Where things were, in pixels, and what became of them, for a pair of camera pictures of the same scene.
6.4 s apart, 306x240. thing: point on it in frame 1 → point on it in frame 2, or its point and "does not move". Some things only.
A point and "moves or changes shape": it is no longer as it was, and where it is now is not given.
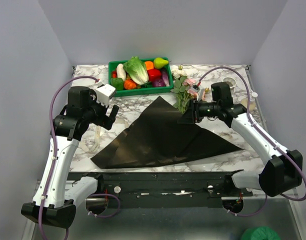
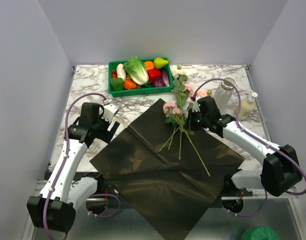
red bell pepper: x=154 y=74 does not move
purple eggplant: x=165 y=77 does not move
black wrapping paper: x=155 y=137 moves or changes shape
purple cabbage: x=158 y=83 does not move
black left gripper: x=105 y=121 → x=106 y=135
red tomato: x=114 y=74 does not move
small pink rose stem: x=190 y=81 → x=173 y=112
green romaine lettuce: x=136 y=69 does not move
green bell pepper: x=118 y=83 does not move
